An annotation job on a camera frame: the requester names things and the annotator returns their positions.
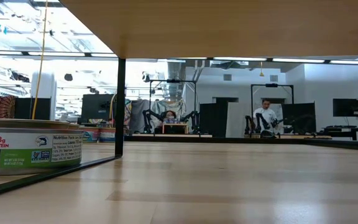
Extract ceiling light strip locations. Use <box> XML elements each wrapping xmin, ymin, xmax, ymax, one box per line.
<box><xmin>28</xmin><ymin>51</ymin><xmax>86</xmax><ymax>57</ymax></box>
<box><xmin>272</xmin><ymin>57</ymin><xmax>326</xmax><ymax>64</ymax></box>
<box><xmin>213</xmin><ymin>56</ymin><xmax>269</xmax><ymax>62</ymax></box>
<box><xmin>329</xmin><ymin>59</ymin><xmax>358</xmax><ymax>66</ymax></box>

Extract yellow power cord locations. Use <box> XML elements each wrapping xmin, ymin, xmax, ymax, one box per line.
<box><xmin>31</xmin><ymin>0</ymin><xmax>48</xmax><ymax>121</ymax></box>

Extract small wooden shelf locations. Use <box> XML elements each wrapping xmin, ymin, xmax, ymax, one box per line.
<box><xmin>162</xmin><ymin>123</ymin><xmax>189</xmax><ymax>135</ymax></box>

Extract black monitor on stand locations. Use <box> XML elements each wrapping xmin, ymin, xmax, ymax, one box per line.
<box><xmin>333</xmin><ymin>98</ymin><xmax>358</xmax><ymax>118</ymax></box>

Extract light wooden shelf black legs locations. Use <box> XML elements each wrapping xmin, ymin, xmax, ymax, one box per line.
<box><xmin>0</xmin><ymin>0</ymin><xmax>358</xmax><ymax>200</ymax></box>

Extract silver green label tuna can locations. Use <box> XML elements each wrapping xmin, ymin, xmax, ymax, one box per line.
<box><xmin>0</xmin><ymin>118</ymin><xmax>84</xmax><ymax>177</ymax></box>

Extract person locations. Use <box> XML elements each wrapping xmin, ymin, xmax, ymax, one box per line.
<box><xmin>163</xmin><ymin>110</ymin><xmax>178</xmax><ymax>125</ymax></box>
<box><xmin>252</xmin><ymin>98</ymin><xmax>281</xmax><ymax>131</ymax></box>

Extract gold lid blue label can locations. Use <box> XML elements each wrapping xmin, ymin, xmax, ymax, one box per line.
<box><xmin>78</xmin><ymin>126</ymin><xmax>101</xmax><ymax>143</ymax></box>
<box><xmin>99</xmin><ymin>127</ymin><xmax>117</xmax><ymax>143</ymax></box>

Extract black camera gantry frame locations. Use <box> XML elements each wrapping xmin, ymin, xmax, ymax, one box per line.
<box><xmin>250</xmin><ymin>83</ymin><xmax>295</xmax><ymax>110</ymax></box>
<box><xmin>149</xmin><ymin>78</ymin><xmax>198</xmax><ymax>134</ymax></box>

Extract silver ventilation duct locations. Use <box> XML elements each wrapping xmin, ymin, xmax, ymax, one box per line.
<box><xmin>166</xmin><ymin>60</ymin><xmax>183</xmax><ymax>100</ymax></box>

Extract black partition panel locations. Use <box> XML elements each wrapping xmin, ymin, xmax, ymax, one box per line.
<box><xmin>199</xmin><ymin>96</ymin><xmax>229</xmax><ymax>138</ymax></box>
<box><xmin>281</xmin><ymin>102</ymin><xmax>317</xmax><ymax>134</ymax></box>

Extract black desk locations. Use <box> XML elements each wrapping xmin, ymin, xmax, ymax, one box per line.
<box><xmin>321</xmin><ymin>125</ymin><xmax>358</xmax><ymax>141</ymax></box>

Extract black aluminium table frame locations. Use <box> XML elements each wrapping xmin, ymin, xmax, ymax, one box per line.
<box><xmin>124</xmin><ymin>135</ymin><xmax>358</xmax><ymax>152</ymax></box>

